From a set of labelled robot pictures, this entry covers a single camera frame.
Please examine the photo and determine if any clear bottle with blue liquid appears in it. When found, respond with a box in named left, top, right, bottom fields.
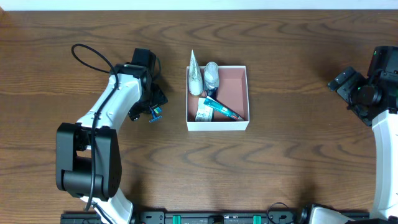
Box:
left=203, top=62, right=220, bottom=99

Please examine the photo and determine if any green white toothpaste tube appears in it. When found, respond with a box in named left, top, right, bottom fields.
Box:
left=204, top=96, right=244, bottom=121

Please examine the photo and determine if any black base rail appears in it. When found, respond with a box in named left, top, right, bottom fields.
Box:
left=60, top=204, right=369, bottom=224

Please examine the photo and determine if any green soap bar package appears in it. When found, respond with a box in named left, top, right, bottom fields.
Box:
left=195, top=98, right=214, bottom=122

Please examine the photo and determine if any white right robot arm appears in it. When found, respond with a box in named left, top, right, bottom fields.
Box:
left=296, top=46, right=397, bottom=223

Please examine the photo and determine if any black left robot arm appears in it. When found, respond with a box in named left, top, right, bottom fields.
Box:
left=55, top=48, right=168, bottom=223

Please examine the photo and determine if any blue disposable razor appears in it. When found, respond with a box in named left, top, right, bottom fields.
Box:
left=149, top=108, right=162, bottom=123

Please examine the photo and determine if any white patterned cream tube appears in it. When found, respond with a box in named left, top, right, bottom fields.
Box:
left=188, top=50, right=203, bottom=96

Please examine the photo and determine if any white box with pink interior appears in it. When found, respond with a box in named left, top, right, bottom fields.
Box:
left=185, top=65, right=250, bottom=131

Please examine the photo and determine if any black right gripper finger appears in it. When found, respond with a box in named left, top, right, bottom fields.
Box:
left=328, top=67, right=356, bottom=91
left=336, top=72, right=366, bottom=105

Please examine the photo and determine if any green white toothbrush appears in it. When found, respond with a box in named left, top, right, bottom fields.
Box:
left=153, top=106, right=162, bottom=114

